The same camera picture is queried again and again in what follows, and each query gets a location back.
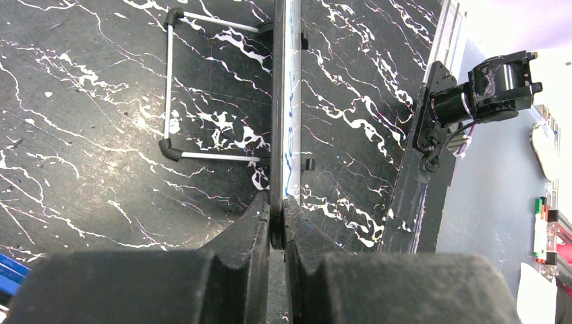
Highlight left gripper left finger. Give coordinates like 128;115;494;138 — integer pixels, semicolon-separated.
6;192;270;323

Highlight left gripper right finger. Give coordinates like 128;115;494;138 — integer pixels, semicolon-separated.
283;198;519;323

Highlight red green items on shelf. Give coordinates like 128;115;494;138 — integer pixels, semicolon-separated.
533;197;571;292

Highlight black motor on bracket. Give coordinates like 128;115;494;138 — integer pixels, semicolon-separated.
413;51;543;173

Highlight small black-framed whiteboard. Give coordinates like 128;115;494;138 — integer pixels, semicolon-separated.
159;1;315;250

